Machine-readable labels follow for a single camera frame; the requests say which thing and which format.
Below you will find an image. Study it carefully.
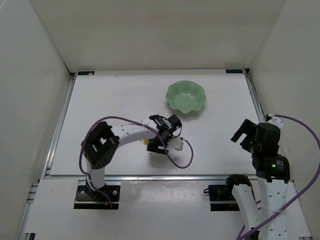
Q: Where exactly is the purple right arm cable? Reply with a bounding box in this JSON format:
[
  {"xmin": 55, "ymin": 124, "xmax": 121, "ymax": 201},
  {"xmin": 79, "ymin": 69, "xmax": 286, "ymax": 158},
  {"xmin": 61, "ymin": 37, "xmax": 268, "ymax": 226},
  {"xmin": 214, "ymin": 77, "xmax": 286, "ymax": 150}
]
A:
[{"xmin": 235, "ymin": 114, "xmax": 320, "ymax": 240}]

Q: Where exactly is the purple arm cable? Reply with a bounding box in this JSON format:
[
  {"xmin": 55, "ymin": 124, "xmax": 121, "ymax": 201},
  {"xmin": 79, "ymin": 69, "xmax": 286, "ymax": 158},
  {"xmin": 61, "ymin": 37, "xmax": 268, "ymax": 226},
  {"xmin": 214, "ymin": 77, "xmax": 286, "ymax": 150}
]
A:
[
  {"xmin": 79, "ymin": 115, "xmax": 195, "ymax": 209},
  {"xmin": 235, "ymin": 114, "xmax": 320, "ymax": 240}
]

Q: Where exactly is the aluminium front rail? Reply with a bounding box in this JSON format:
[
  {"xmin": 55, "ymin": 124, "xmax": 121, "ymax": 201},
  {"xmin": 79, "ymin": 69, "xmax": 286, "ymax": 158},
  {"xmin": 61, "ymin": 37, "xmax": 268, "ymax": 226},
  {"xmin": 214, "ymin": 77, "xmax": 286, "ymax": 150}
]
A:
[{"xmin": 41, "ymin": 174, "xmax": 260, "ymax": 182}]

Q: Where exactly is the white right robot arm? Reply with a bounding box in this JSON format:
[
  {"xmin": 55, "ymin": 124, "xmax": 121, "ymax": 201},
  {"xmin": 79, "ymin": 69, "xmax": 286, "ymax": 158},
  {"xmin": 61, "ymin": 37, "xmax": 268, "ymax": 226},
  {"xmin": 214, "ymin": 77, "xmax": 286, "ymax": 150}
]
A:
[{"xmin": 226, "ymin": 119, "xmax": 290, "ymax": 240}]

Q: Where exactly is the green scalloped fruit bowl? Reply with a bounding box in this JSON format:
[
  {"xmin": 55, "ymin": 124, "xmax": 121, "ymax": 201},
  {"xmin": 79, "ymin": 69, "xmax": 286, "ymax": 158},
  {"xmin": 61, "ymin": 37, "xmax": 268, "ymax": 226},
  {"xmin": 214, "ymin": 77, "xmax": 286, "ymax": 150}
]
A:
[{"xmin": 165, "ymin": 80, "xmax": 207, "ymax": 114}]

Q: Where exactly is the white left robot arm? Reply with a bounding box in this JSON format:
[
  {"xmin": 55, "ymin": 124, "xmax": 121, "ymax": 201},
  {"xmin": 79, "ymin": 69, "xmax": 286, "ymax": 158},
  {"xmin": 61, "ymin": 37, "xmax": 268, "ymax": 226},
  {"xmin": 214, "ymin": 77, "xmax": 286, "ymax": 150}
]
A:
[{"xmin": 81, "ymin": 114, "xmax": 183, "ymax": 201}]

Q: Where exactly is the aluminium rail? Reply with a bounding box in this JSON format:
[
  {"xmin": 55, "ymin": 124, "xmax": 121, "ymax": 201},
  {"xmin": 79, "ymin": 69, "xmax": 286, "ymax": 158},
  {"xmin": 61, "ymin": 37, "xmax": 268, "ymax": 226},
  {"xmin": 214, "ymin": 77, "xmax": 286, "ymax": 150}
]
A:
[
  {"xmin": 41, "ymin": 174, "xmax": 260, "ymax": 182},
  {"xmin": 38, "ymin": 73, "xmax": 77, "ymax": 182},
  {"xmin": 243, "ymin": 68, "xmax": 265, "ymax": 122}
]

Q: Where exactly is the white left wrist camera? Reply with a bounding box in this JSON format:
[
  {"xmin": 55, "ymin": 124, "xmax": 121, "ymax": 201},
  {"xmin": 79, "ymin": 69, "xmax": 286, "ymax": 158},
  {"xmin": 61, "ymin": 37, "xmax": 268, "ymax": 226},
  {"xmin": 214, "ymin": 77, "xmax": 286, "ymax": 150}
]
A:
[{"xmin": 167, "ymin": 136, "xmax": 184, "ymax": 151}]

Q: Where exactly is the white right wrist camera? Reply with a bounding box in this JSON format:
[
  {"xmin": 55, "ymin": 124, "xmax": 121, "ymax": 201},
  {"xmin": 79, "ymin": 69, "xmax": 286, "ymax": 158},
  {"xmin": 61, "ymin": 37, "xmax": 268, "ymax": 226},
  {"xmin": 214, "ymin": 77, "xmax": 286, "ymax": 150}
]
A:
[{"xmin": 265, "ymin": 114, "xmax": 284, "ymax": 130}]

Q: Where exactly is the blue right corner label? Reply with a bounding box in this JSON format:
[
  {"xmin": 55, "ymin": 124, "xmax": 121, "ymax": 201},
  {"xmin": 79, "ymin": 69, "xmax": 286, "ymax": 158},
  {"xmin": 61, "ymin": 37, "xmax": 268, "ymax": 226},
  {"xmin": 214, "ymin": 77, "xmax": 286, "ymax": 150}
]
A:
[{"xmin": 225, "ymin": 69, "xmax": 243, "ymax": 74}]

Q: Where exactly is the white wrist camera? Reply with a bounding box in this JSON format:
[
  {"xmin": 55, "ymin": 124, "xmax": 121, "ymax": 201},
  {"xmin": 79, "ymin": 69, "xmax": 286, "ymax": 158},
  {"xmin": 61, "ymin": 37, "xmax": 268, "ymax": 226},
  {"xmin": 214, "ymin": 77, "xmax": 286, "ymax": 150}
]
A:
[
  {"xmin": 265, "ymin": 114, "xmax": 284, "ymax": 130},
  {"xmin": 167, "ymin": 136, "xmax": 184, "ymax": 151}
]

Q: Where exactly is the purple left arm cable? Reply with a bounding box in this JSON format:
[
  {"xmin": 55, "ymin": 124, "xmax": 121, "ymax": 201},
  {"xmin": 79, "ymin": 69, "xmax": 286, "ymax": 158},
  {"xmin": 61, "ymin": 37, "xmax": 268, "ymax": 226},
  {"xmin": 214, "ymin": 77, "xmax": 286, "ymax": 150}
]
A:
[{"xmin": 79, "ymin": 115, "xmax": 195, "ymax": 209}]

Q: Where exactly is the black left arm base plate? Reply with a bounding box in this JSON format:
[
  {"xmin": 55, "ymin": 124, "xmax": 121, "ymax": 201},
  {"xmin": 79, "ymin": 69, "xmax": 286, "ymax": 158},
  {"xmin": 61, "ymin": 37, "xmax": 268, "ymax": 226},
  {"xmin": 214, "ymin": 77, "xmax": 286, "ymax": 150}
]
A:
[{"xmin": 73, "ymin": 180, "xmax": 121, "ymax": 210}]

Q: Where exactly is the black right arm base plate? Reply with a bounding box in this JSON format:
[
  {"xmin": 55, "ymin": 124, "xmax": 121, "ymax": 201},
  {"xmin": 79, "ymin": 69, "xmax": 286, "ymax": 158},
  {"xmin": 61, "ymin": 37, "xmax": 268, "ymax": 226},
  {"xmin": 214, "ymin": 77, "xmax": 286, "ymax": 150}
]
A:
[{"xmin": 203, "ymin": 185, "xmax": 240, "ymax": 212}]

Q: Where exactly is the blue corner label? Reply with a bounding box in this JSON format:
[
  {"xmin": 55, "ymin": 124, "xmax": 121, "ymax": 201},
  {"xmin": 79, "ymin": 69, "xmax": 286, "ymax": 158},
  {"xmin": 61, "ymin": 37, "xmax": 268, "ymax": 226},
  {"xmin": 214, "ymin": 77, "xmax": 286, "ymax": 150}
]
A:
[
  {"xmin": 77, "ymin": 71, "xmax": 95, "ymax": 76},
  {"xmin": 225, "ymin": 69, "xmax": 243, "ymax": 74}
]

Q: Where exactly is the aluminium left rail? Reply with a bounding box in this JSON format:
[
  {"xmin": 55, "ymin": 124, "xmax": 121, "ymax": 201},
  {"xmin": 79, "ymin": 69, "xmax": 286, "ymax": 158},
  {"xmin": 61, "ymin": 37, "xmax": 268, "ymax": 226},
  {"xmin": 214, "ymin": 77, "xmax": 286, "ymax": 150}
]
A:
[{"xmin": 38, "ymin": 73, "xmax": 77, "ymax": 182}]

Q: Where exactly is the blue left corner label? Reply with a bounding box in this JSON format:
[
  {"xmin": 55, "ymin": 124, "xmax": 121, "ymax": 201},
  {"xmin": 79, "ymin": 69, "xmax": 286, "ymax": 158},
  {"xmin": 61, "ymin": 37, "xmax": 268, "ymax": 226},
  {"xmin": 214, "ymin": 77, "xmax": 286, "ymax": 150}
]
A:
[{"xmin": 77, "ymin": 71, "xmax": 95, "ymax": 76}]

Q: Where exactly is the aluminium right rail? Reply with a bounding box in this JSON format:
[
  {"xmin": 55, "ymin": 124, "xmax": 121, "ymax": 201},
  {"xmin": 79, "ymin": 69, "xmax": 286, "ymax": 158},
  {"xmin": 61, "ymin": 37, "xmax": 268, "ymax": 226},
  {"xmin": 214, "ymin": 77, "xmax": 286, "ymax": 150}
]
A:
[{"xmin": 243, "ymin": 68, "xmax": 265, "ymax": 122}]

